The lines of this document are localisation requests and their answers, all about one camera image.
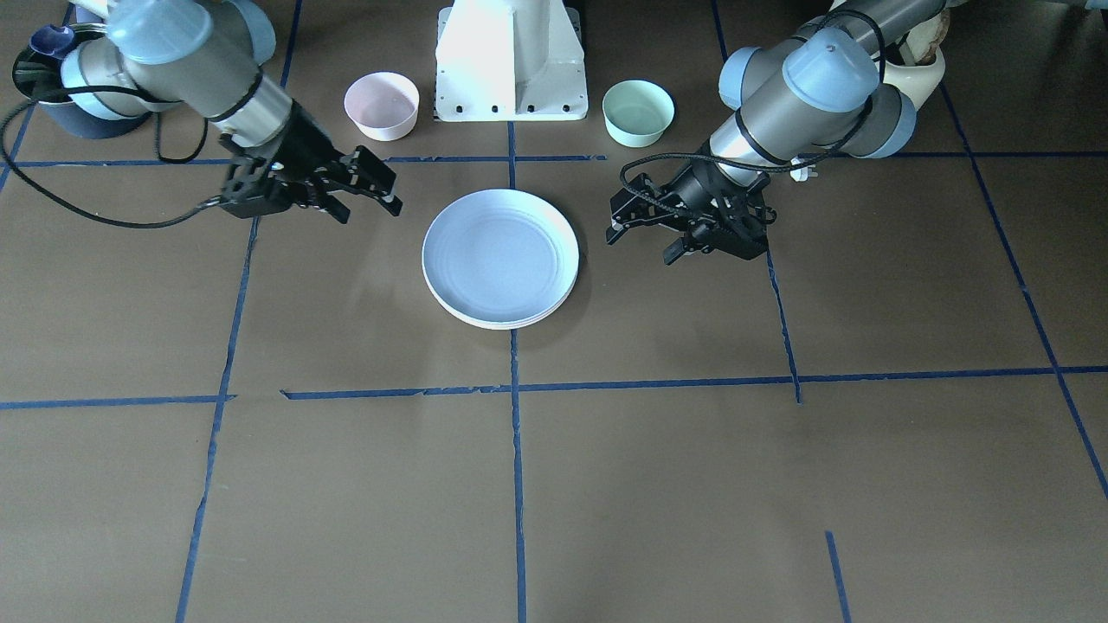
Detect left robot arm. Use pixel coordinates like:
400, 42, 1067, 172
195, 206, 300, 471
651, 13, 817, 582
606, 1, 954, 265

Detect pink bowl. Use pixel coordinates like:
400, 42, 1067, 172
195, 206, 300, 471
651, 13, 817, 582
343, 72, 420, 142

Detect glass pot lid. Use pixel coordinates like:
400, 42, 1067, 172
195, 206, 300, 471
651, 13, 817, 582
11, 23, 104, 102

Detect green bowl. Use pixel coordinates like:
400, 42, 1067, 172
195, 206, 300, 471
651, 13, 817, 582
602, 80, 676, 147

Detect dark blue saucepan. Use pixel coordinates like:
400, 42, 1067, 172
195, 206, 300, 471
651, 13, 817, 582
11, 22, 152, 140

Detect cream toaster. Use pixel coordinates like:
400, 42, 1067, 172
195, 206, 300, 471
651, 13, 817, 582
883, 38, 946, 111

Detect black camera cable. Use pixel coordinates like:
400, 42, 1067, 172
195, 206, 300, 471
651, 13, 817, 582
619, 9, 888, 226
0, 85, 222, 229

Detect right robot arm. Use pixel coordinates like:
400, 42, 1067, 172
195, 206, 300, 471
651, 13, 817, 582
60, 1, 403, 223

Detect bread slice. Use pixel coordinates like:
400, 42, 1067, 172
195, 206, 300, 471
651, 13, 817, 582
897, 9, 950, 67

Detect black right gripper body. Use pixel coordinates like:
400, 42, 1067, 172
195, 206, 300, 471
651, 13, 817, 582
261, 104, 347, 210

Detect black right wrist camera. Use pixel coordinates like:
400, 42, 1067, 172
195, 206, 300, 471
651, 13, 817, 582
215, 155, 294, 218

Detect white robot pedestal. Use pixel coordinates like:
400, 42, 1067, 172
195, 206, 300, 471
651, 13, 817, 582
433, 1, 589, 123

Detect cream plate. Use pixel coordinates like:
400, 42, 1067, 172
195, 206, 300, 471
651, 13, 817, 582
425, 279, 577, 331

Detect blue plate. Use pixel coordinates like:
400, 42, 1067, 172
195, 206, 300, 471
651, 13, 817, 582
421, 188, 581, 289

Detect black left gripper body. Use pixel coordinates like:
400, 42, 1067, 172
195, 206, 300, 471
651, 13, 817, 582
636, 159, 737, 243

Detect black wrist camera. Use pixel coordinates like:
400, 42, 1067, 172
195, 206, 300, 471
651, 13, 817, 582
215, 155, 294, 218
689, 193, 776, 261

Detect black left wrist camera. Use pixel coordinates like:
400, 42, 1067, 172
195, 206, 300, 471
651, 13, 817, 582
689, 193, 776, 261

